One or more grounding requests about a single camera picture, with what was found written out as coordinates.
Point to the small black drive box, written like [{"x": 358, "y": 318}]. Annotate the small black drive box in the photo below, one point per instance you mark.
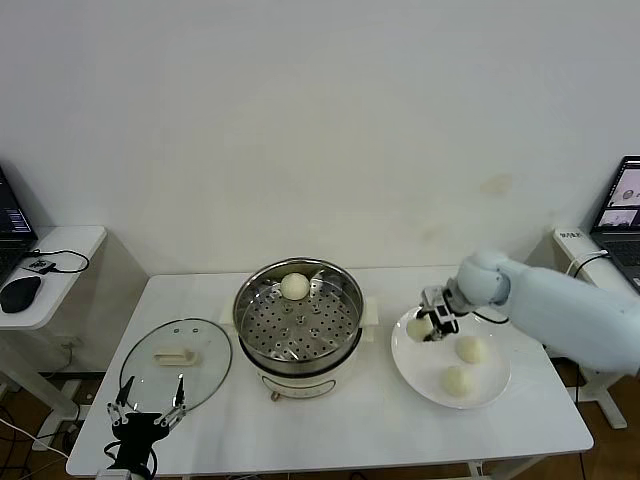
[{"x": 39, "y": 266}]

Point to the small label sticker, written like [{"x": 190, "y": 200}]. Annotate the small label sticker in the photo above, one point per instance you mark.
[{"x": 572, "y": 235}]

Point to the white steamed baozi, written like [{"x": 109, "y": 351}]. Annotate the white steamed baozi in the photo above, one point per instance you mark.
[
  {"x": 295, "y": 286},
  {"x": 417, "y": 331},
  {"x": 472, "y": 349},
  {"x": 456, "y": 381}
]

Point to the cream electric cooker base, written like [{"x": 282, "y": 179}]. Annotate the cream electric cooker base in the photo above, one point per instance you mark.
[{"x": 300, "y": 385}]

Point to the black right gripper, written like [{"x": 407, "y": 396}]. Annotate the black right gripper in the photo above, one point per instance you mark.
[{"x": 446, "y": 320}]

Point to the white wall socket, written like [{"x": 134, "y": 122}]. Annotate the white wall socket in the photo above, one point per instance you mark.
[{"x": 71, "y": 344}]

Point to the grey laptop with image windows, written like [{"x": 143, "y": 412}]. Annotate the grey laptop with image windows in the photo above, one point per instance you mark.
[{"x": 620, "y": 250}]

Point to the black computer mouse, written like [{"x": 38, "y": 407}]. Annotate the black computer mouse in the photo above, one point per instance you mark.
[{"x": 21, "y": 294}]

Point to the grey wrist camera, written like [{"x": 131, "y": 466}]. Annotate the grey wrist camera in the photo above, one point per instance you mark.
[
  {"x": 112, "y": 475},
  {"x": 432, "y": 298}
]

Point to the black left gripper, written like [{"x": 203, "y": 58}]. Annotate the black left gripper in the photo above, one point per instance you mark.
[{"x": 137, "y": 432}]

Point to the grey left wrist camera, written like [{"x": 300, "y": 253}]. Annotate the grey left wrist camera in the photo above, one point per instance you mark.
[{"x": 112, "y": 475}]

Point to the perforated steel steamer basket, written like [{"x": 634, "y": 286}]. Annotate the perforated steel steamer basket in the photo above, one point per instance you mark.
[{"x": 300, "y": 330}]

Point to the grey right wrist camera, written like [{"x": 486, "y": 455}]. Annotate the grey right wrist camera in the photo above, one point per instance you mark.
[{"x": 432, "y": 298}]

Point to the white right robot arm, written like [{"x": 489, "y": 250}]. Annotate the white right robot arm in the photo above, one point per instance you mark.
[{"x": 550, "y": 300}]

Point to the white side table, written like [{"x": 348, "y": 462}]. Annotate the white side table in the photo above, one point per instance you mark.
[
  {"x": 70, "y": 240},
  {"x": 567, "y": 247}
]

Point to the white round plate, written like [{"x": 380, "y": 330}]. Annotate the white round plate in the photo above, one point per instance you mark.
[{"x": 495, "y": 385}]

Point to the black laptop with dark screen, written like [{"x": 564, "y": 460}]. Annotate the black laptop with dark screen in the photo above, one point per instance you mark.
[{"x": 12, "y": 215}]

